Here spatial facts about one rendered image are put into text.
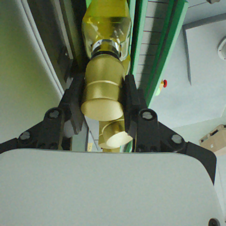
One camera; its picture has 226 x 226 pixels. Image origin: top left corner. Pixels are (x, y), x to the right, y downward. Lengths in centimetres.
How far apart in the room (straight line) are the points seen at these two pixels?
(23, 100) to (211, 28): 57
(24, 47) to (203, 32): 52
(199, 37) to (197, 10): 9
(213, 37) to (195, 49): 8
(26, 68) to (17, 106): 6
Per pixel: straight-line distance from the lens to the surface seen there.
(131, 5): 27
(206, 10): 58
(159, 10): 37
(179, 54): 63
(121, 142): 15
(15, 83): 21
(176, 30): 31
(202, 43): 59
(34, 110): 25
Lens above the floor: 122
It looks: 30 degrees down
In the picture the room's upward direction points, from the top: 179 degrees counter-clockwise
